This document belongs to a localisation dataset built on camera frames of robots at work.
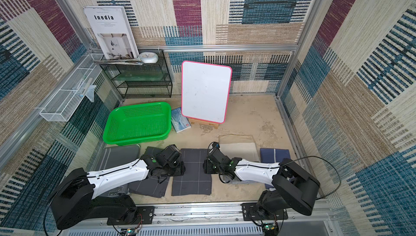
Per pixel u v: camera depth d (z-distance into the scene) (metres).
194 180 0.82
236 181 0.62
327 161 0.74
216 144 0.79
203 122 1.00
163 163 0.65
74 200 0.41
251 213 0.73
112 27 0.79
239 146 0.94
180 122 1.05
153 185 0.81
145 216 0.73
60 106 0.71
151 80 0.94
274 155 0.89
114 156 0.91
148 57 0.89
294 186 0.43
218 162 0.66
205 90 0.93
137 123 1.05
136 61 0.81
